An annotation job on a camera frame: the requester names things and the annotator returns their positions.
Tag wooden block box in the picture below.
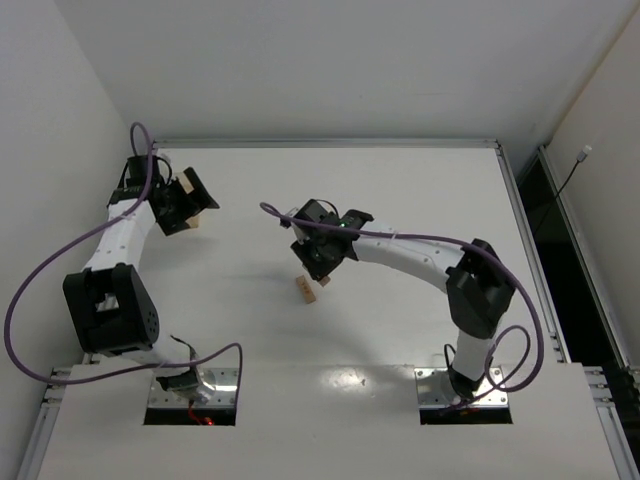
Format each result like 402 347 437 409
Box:
175 172 200 229

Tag wood block with print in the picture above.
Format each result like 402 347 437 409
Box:
295 275 316 304

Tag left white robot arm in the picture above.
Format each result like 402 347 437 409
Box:
63 156 219 396

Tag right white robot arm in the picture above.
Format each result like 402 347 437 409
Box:
280 199 514 400

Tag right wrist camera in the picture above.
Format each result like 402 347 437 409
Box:
280 207 308 244

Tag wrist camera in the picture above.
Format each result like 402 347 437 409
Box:
159 156 173 176
280 207 308 244

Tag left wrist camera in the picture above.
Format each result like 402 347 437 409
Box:
159 156 173 176

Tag aluminium table frame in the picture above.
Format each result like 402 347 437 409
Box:
39 140 637 479

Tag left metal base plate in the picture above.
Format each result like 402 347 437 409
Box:
147 368 238 409

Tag metal base plate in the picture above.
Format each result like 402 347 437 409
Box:
414 367 509 410
147 368 238 409

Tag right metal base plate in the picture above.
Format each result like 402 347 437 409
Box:
414 367 509 410

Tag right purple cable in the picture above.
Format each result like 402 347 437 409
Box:
258 201 546 412

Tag black wall cable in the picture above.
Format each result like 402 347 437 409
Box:
529 144 594 236

